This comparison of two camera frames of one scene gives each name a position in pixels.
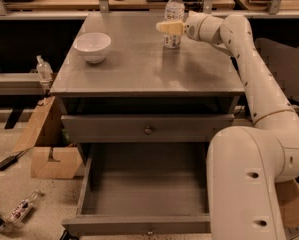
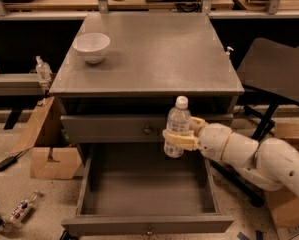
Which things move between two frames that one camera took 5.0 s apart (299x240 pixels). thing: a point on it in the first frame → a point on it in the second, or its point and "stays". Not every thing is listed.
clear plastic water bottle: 174,11 → 178,120
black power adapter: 8,161 stays
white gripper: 192,27 → 213,140
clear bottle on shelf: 44,70 stays
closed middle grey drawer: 145,128 stays
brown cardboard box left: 51,156 stays
